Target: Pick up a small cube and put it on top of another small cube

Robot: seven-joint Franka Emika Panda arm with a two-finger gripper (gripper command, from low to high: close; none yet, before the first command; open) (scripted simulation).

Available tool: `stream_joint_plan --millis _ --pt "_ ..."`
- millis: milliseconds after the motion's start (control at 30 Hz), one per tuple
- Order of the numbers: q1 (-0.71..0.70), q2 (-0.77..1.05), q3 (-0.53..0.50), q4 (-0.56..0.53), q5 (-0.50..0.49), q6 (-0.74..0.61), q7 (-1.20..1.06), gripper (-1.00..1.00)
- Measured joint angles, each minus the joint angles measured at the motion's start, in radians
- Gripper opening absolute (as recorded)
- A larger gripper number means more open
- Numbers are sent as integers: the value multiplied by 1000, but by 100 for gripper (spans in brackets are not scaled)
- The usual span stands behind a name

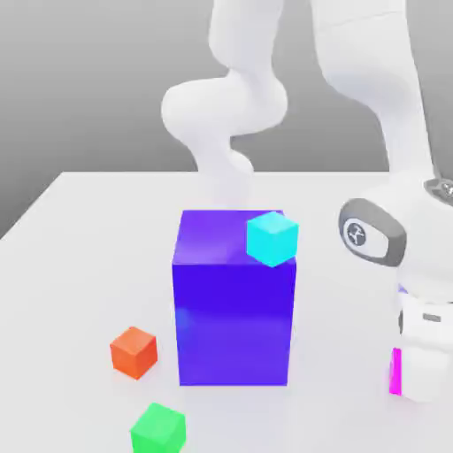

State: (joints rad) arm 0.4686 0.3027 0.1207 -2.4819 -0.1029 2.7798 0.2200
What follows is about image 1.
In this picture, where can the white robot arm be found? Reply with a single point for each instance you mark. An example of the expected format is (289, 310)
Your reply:
(371, 70)

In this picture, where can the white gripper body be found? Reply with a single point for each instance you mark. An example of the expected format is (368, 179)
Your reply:
(423, 375)

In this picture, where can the small green cube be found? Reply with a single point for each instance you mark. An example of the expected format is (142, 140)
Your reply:
(157, 430)

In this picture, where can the small magenta cube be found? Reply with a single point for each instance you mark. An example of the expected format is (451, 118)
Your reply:
(395, 371)

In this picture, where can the small cyan cube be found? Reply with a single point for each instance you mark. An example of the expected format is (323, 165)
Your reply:
(272, 239)

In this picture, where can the small orange cube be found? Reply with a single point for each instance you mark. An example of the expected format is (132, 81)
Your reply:
(133, 354)

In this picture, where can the large blue box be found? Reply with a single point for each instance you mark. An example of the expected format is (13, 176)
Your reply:
(233, 325)

